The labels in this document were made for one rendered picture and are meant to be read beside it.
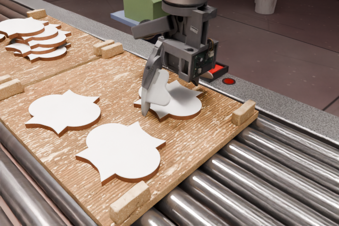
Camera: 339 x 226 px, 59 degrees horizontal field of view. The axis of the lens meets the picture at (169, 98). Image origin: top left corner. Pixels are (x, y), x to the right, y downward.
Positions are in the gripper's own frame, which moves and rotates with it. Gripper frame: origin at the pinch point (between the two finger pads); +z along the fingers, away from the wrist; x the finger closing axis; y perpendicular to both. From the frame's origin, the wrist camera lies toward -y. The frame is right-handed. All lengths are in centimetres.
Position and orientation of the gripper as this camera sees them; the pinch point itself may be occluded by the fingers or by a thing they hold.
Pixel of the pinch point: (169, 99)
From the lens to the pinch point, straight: 59.7
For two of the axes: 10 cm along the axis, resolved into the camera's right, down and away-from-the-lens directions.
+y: 7.2, 4.3, -5.4
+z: -0.4, 8.1, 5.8
